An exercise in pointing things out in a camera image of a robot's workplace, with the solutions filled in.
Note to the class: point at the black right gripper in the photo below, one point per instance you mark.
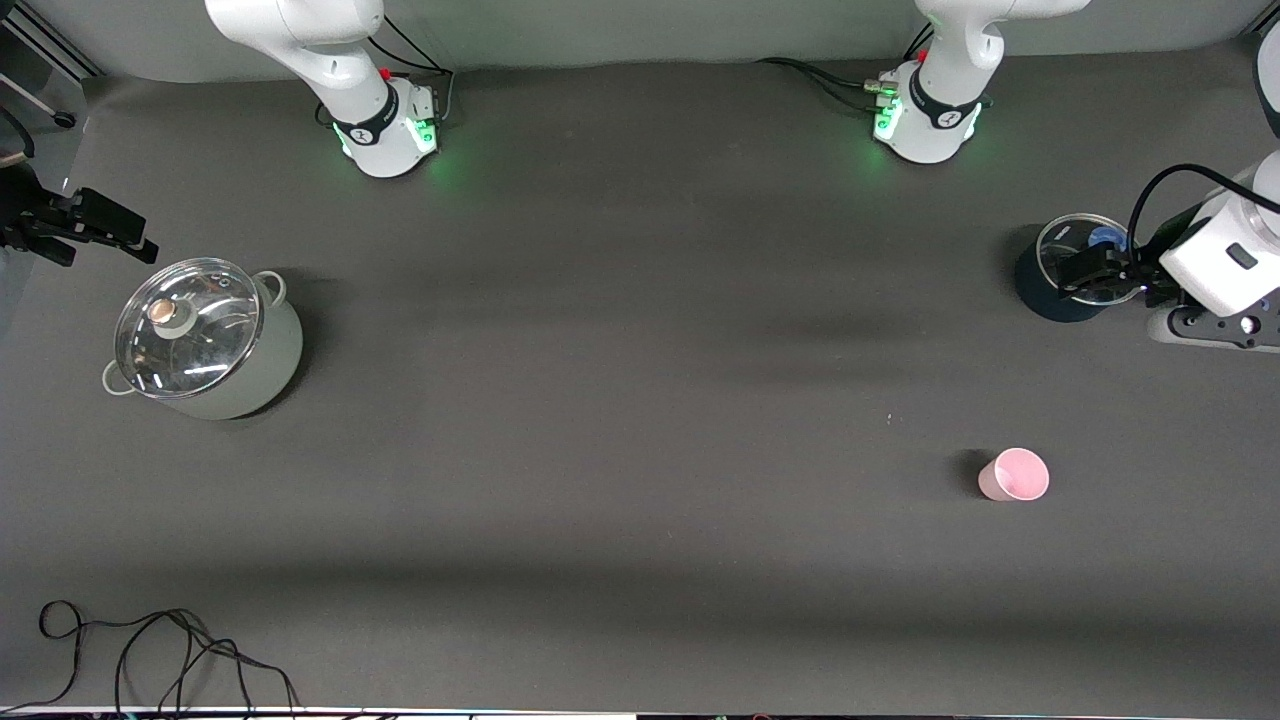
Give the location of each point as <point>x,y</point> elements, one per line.
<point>40,222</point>

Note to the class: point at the glass lid with blue knob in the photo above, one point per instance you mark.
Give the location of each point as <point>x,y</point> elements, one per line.
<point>1075,235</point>

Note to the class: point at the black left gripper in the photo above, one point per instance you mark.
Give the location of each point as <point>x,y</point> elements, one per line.
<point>1142,271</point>

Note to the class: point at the pink plastic cup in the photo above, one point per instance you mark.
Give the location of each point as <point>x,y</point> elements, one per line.
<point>1015,475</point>

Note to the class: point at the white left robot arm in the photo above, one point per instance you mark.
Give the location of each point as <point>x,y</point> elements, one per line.
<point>940,120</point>

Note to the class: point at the grey-green cooking pot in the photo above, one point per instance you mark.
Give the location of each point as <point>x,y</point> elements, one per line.
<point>270,350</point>

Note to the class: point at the dark blue saucepan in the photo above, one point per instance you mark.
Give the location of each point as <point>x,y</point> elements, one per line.
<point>1035,290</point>

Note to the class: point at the glass lid with beige knob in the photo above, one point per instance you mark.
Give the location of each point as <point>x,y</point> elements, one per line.
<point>188,325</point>

